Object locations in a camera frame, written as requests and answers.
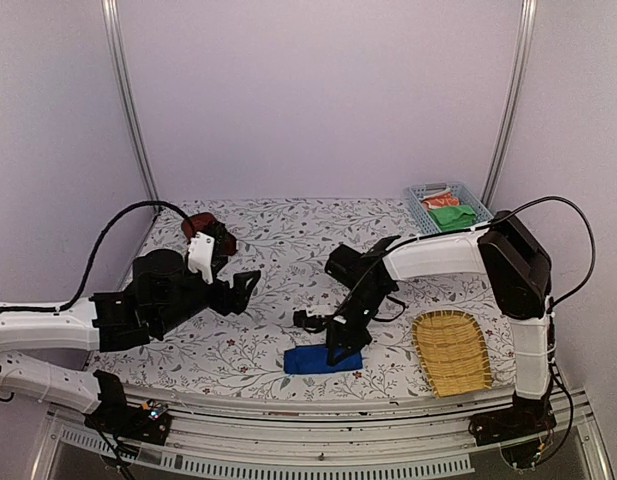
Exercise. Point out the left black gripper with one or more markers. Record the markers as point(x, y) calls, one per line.
point(237, 304)

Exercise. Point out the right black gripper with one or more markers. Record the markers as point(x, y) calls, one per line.
point(347, 337)

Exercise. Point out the blue towel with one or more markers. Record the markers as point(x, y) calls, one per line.
point(312, 360)

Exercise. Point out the brown towel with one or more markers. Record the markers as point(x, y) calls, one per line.
point(207, 223)

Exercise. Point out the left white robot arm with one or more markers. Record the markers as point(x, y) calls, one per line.
point(104, 322)

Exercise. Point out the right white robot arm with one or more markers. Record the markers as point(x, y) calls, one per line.
point(518, 271)

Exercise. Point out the floral tablecloth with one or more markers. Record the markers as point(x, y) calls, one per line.
point(289, 241)

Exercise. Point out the yellow bamboo tray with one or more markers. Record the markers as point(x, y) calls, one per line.
point(452, 352)

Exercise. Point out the light blue plastic basket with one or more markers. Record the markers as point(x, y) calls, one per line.
point(426, 226)

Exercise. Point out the green towel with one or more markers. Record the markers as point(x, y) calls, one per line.
point(453, 218)

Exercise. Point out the orange white cloth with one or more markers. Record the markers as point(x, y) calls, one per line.
point(442, 200)

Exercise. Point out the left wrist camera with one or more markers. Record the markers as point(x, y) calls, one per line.
point(202, 259)

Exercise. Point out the aluminium front rail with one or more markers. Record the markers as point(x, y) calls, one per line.
point(215, 437)

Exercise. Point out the left aluminium frame post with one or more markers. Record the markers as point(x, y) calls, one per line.
point(112, 26)

